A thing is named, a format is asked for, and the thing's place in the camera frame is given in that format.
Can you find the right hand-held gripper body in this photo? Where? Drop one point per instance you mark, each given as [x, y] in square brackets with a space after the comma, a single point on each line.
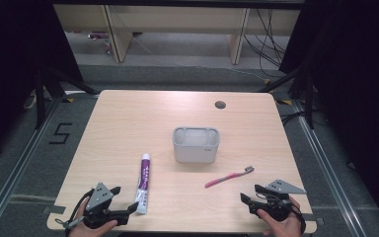
[276, 205]

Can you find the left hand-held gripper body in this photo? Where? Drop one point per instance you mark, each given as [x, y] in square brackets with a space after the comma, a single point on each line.
[99, 197]

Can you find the white and purple toothpaste tube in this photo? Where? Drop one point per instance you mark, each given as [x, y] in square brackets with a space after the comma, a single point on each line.
[143, 184]

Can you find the pink toothbrush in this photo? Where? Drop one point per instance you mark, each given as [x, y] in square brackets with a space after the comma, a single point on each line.
[225, 178]

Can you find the grey plastic toothbrush holder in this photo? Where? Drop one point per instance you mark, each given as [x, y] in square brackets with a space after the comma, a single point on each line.
[195, 149]

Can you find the person's right hand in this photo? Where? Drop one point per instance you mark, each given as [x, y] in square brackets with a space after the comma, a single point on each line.
[286, 228]

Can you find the person's left hand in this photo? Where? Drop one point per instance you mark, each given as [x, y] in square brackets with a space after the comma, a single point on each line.
[85, 231]

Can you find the round grey table grommet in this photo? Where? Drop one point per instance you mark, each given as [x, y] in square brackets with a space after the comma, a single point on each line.
[220, 104]

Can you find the black metal stand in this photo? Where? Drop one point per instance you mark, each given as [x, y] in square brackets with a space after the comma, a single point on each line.
[41, 98]
[309, 98]

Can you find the black curtain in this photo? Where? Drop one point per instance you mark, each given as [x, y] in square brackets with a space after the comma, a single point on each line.
[358, 82]
[10, 65]

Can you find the light wooden shelf unit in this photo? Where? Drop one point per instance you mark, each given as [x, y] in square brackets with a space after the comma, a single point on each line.
[177, 19]

